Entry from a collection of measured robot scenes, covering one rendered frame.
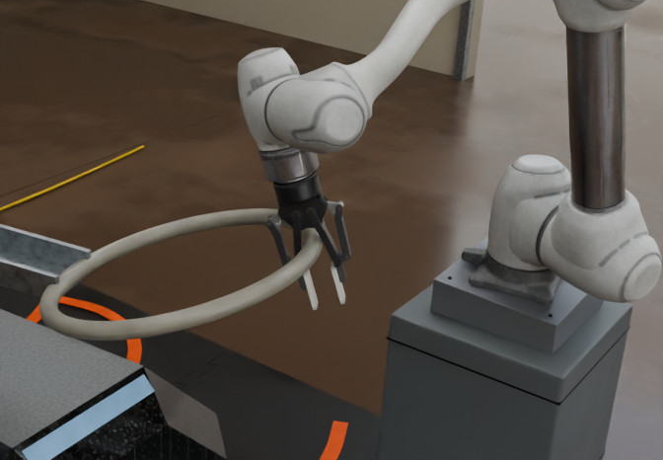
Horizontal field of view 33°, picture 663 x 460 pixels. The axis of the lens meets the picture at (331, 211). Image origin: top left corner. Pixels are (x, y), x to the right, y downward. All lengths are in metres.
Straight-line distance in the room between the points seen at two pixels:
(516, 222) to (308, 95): 0.79
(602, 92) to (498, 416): 0.74
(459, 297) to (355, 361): 1.42
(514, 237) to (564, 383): 0.31
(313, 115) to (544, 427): 0.98
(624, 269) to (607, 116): 0.30
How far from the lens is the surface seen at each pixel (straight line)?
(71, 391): 2.10
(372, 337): 3.89
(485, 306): 2.34
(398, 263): 4.42
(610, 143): 2.05
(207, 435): 2.32
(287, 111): 1.64
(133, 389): 2.13
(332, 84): 1.61
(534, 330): 2.31
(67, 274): 2.02
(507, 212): 2.30
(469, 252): 2.43
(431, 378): 2.40
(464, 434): 2.42
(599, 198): 2.11
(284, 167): 1.79
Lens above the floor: 1.95
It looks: 24 degrees down
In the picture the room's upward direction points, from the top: 4 degrees clockwise
